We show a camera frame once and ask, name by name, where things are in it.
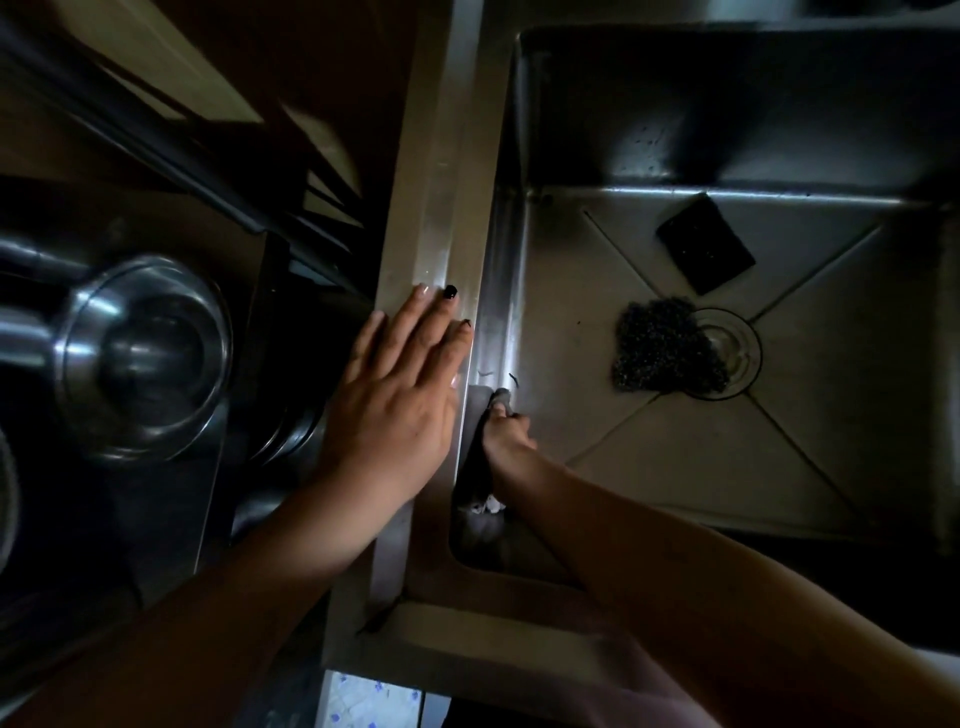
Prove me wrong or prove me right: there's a person's left hand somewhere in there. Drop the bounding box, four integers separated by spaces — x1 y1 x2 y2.
318 283 475 530

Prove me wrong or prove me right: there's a person's right hand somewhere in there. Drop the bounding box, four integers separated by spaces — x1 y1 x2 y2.
482 397 540 489

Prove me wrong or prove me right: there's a stainless steel double sink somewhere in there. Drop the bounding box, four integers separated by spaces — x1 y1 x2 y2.
318 0 960 728

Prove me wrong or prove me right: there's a black steel wool scourer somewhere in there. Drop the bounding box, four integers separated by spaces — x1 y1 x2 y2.
611 296 731 397

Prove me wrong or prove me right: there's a metal sink stopper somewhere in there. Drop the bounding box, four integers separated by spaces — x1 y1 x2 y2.
689 307 764 402

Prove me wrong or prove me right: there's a black rectangular sponge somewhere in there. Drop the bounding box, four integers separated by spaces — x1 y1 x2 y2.
655 192 757 297

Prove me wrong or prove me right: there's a person's right forearm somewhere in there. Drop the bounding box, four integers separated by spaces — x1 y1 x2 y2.
494 449 960 728

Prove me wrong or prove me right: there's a small shiny metal bowl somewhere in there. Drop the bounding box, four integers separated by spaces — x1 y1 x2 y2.
53 254 235 465

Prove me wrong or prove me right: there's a stainless steel shelf rack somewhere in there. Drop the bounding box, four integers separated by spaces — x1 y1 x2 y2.
0 0 376 728

